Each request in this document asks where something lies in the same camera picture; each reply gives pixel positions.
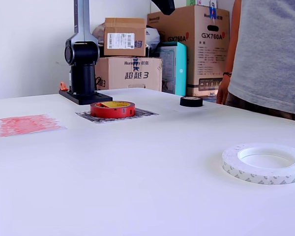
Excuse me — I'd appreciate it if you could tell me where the white tape roll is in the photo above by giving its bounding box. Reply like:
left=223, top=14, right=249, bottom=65
left=221, top=143, right=295, bottom=185

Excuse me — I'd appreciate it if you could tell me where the cardboard box with shipping label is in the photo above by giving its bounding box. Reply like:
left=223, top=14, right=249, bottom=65
left=103, top=17, right=147, bottom=57

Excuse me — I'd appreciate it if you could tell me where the person's right forearm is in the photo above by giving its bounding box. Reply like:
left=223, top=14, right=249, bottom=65
left=223, top=0, right=243, bottom=74

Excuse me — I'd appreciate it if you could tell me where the green and white box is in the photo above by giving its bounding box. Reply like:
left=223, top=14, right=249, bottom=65
left=186, top=0, right=218, bottom=7

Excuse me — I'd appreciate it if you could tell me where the red tape roll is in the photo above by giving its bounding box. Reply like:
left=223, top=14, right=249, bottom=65
left=89, top=100, right=136, bottom=118

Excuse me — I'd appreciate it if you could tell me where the large GX760A cardboard box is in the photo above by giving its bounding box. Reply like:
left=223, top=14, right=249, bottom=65
left=147, top=4, right=231, bottom=97

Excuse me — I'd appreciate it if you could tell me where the person's right hand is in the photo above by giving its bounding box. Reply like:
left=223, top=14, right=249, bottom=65
left=216, top=75, right=230, bottom=105

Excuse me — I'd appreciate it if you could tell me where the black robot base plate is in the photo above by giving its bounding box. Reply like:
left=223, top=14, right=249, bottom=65
left=59, top=88, right=113, bottom=106

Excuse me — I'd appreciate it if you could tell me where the cardboard box with blue print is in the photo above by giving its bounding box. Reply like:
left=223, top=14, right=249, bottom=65
left=95, top=57, right=163, bottom=92

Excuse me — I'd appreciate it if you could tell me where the translucent brownish plastic bag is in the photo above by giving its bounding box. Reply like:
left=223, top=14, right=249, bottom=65
left=92, top=23, right=106, bottom=46

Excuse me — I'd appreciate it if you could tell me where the black tape roll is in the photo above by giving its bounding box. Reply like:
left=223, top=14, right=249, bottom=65
left=179, top=96, right=204, bottom=108

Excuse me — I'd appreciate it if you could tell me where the white plastic bag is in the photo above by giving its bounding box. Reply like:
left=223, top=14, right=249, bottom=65
left=146, top=26, right=161, bottom=50

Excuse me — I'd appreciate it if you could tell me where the person in grey t-shirt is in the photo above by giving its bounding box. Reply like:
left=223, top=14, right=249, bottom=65
left=227, top=0, right=295, bottom=123

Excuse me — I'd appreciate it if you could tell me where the black scribbled paper sheet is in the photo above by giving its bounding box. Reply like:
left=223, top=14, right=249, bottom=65
left=75, top=105, right=160, bottom=125

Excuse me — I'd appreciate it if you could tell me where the red scribbled paper sheet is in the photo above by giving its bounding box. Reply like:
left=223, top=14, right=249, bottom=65
left=0, top=113, right=67, bottom=138

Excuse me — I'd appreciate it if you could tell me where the teal cardboard box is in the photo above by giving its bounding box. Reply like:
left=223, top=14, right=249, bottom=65
left=159, top=41, right=188, bottom=96

